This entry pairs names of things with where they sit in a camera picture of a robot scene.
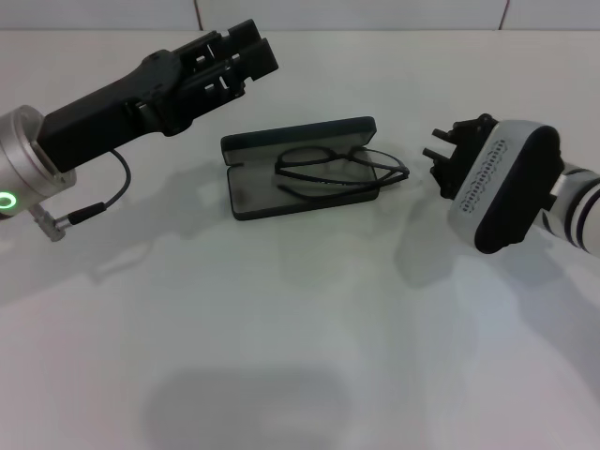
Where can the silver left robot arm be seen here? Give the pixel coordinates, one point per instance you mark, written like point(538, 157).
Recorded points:
point(23, 154)

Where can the black glasses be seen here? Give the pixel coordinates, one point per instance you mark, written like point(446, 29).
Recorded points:
point(300, 175)

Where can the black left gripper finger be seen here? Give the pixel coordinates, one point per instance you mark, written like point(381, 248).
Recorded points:
point(258, 63)
point(244, 35)

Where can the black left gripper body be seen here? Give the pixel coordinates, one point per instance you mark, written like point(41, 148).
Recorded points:
point(103, 117)

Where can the black glasses case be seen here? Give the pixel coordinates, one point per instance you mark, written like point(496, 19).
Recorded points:
point(253, 187)

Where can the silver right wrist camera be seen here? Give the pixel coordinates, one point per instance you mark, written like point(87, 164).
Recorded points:
point(506, 187)

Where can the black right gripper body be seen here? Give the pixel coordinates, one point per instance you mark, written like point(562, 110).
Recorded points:
point(461, 150)

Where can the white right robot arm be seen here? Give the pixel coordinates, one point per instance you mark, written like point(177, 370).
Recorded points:
point(581, 211)

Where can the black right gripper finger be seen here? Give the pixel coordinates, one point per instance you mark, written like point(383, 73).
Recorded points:
point(433, 154)
point(443, 135)

